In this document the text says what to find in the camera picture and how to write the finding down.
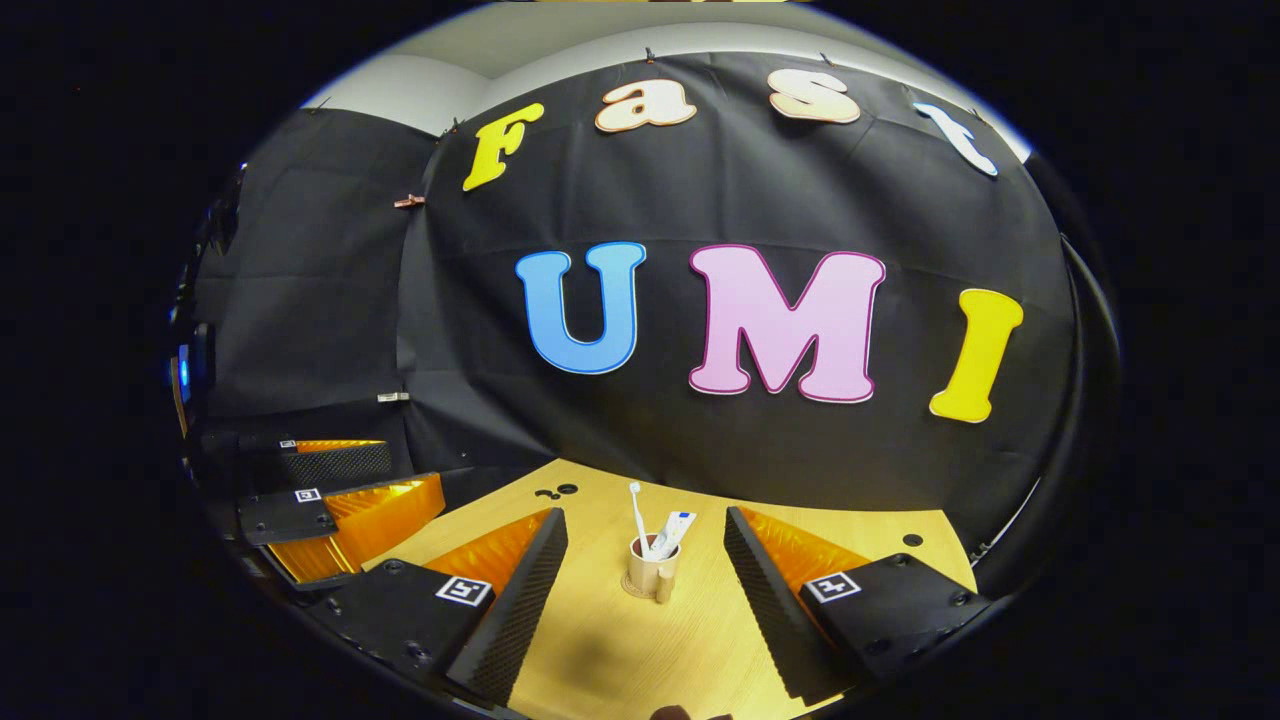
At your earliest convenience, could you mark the pale green toothbrush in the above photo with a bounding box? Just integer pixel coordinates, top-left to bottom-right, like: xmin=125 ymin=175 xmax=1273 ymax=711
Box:
xmin=627 ymin=481 xmax=653 ymax=561

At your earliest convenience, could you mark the beige cup with brown inside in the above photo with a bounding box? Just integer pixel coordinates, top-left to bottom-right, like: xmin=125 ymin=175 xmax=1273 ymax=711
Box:
xmin=627 ymin=534 xmax=682 ymax=605

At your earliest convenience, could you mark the white toothpaste tube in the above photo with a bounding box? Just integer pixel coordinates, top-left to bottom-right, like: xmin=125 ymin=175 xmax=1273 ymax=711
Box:
xmin=650 ymin=510 xmax=698 ymax=561

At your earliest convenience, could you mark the wooden desktop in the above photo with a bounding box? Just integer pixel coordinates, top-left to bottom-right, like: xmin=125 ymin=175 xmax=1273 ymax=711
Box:
xmin=362 ymin=458 xmax=979 ymax=720

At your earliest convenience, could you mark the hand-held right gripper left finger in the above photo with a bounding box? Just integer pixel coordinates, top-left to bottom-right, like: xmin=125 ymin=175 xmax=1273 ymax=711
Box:
xmin=325 ymin=507 xmax=570 ymax=707

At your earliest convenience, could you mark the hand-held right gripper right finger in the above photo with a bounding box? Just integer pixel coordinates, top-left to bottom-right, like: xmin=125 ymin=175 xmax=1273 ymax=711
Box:
xmin=722 ymin=505 xmax=992 ymax=703

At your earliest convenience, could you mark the white cable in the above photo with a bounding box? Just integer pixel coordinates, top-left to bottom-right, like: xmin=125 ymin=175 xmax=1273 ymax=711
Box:
xmin=980 ymin=478 xmax=1043 ymax=563

